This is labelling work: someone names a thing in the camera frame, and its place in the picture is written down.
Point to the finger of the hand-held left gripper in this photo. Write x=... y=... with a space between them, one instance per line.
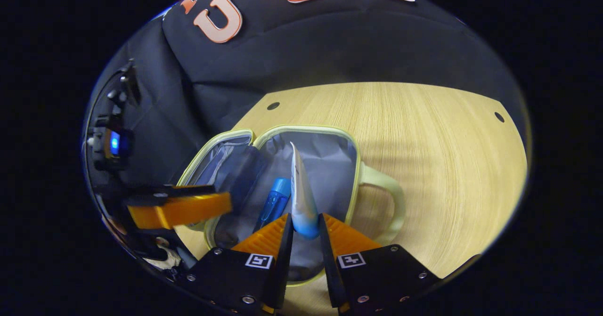
x=188 y=207

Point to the white blue skincare tube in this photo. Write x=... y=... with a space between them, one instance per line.
x=302 y=198

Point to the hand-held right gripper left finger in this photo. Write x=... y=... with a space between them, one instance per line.
x=282 y=264

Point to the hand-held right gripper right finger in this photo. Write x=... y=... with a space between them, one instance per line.
x=330 y=269

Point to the clear blue skincare bottle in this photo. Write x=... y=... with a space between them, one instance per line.
x=275 y=200

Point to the black backdrop cloth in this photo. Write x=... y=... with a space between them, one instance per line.
x=330 y=47

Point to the cream yellow suitcase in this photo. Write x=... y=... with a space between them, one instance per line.
x=330 y=174

